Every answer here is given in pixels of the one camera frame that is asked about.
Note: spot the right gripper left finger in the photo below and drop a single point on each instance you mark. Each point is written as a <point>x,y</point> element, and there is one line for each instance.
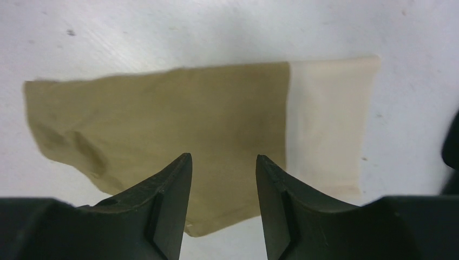
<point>145,221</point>

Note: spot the olive and cream underwear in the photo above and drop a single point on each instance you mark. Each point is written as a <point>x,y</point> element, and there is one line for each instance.
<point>307,116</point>

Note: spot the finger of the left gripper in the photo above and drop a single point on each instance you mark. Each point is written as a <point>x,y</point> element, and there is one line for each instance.
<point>449,154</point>

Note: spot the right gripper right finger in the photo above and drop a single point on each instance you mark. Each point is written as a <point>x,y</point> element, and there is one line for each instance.
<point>299,222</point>

